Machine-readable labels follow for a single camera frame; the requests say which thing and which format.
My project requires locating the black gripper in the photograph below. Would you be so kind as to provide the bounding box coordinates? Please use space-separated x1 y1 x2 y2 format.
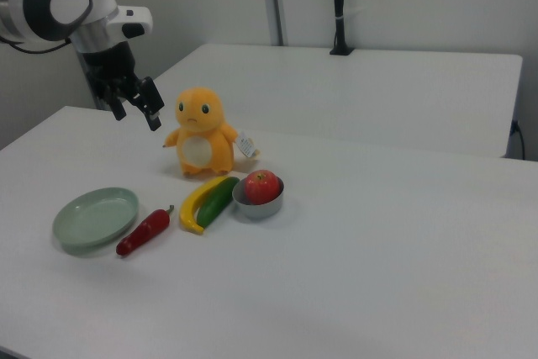
82 41 166 132

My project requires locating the red apple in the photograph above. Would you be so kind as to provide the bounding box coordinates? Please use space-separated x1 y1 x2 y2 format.
244 169 282 205

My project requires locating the orange plush dinosaur toy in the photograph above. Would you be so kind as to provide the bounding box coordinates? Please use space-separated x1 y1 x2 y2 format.
162 87 262 178

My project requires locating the yellow banana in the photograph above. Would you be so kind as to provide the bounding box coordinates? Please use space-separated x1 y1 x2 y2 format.
179 176 230 235

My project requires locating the white paper hang tag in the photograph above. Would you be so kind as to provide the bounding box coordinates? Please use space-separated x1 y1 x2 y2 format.
235 131 257 160

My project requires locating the pale green plate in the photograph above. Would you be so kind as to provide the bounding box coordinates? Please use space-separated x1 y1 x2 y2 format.
52 187 140 256

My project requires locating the green cucumber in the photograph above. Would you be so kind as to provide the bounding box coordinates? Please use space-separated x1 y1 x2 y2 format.
196 177 240 229

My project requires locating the red chili pepper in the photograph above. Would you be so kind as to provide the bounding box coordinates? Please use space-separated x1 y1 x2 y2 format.
115 204 176 257

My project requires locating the grey metal bowl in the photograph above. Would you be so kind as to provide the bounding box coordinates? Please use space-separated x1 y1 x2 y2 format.
231 176 285 220

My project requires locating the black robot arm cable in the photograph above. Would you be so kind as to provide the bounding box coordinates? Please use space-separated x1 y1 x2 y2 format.
0 34 75 53

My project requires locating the black cable at table edge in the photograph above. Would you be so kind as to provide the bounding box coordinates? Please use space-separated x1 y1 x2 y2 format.
509 120 526 161

